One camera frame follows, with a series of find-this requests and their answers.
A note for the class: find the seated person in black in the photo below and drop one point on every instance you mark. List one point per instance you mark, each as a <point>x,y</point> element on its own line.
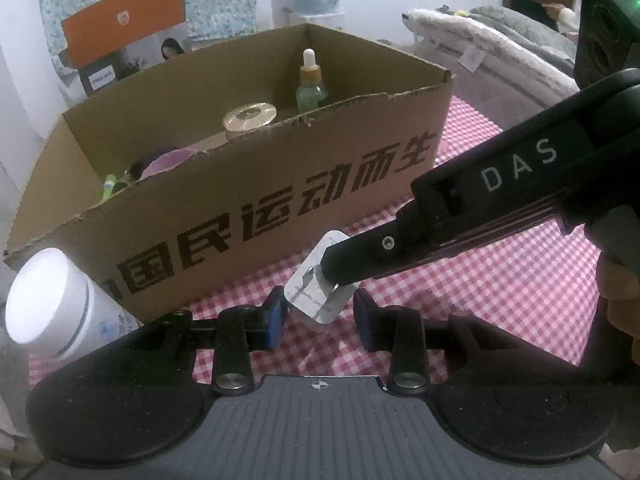
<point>171,48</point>

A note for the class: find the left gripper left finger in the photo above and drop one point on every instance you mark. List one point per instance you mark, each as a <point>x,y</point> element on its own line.
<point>241,331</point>

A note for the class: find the white pill bottle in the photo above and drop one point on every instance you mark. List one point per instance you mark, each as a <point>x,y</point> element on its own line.
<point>58,313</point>

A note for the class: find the right hand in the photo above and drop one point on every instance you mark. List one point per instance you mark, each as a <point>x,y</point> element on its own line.
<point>618,346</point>

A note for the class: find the orange board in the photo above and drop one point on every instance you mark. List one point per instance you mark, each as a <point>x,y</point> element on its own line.
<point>110,25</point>

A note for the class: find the green glue stick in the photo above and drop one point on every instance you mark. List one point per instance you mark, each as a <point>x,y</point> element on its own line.
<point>108,187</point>

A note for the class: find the black cylinder stick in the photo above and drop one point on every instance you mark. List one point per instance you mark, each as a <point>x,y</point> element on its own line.
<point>135,171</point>

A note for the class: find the gold lid candle jar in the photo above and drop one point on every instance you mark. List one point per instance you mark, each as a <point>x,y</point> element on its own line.
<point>248,118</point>

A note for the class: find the grey sofa with blanket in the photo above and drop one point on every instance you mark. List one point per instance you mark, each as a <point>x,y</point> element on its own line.
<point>507,66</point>

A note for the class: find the white power adapter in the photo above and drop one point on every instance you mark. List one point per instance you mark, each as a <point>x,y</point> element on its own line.
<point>314,301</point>

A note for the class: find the green dropper bottle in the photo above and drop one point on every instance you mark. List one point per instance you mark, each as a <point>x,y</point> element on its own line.
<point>311,92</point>

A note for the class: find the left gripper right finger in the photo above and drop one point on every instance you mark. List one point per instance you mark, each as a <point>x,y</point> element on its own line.
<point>399,332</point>

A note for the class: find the brown cardboard box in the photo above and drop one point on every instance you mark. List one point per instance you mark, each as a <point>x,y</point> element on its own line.
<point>182,102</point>

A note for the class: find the purple collapsible cup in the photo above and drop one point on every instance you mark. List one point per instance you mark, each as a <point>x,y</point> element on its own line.
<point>167,161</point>

